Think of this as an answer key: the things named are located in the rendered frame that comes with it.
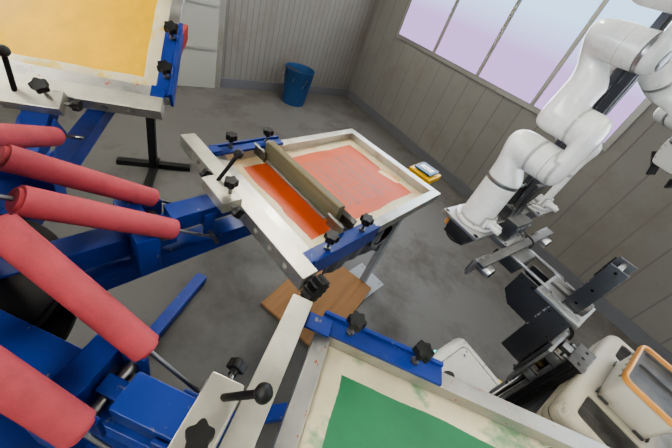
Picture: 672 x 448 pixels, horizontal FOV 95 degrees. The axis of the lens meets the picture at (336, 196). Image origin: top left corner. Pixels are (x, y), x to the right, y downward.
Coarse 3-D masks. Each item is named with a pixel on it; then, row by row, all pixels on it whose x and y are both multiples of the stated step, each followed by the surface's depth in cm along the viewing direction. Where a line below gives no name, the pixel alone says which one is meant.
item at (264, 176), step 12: (300, 156) 134; (312, 156) 137; (324, 156) 140; (360, 156) 150; (252, 168) 117; (264, 168) 119; (372, 168) 145; (264, 180) 113; (276, 180) 116; (276, 192) 110; (288, 192) 112
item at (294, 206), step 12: (384, 180) 139; (396, 192) 134; (408, 192) 138; (288, 204) 107; (300, 204) 109; (360, 204) 120; (372, 204) 122; (384, 204) 125; (288, 216) 102; (300, 216) 104; (312, 216) 106; (360, 216) 114; (300, 228) 100; (312, 228) 101; (324, 228) 103
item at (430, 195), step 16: (288, 144) 132; (304, 144) 140; (368, 144) 155; (224, 160) 110; (384, 160) 151; (240, 176) 105; (400, 176) 146; (416, 176) 144; (256, 192) 102; (432, 192) 137; (272, 208) 98; (400, 208) 119; (416, 208) 125; (384, 224) 109
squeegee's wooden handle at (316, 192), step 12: (276, 144) 115; (276, 156) 113; (288, 156) 111; (288, 168) 110; (300, 168) 107; (300, 180) 107; (312, 180) 104; (312, 192) 104; (324, 192) 101; (324, 204) 101; (336, 204) 98; (336, 216) 99
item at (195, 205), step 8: (184, 200) 82; (192, 200) 83; (200, 200) 84; (208, 200) 85; (168, 208) 79; (176, 208) 80; (184, 208) 80; (192, 208) 81; (200, 208) 82; (208, 208) 83; (216, 208) 85; (176, 216) 78; (184, 216) 79; (192, 216) 80; (200, 216) 82; (216, 216) 87; (184, 224) 80; (192, 224) 82
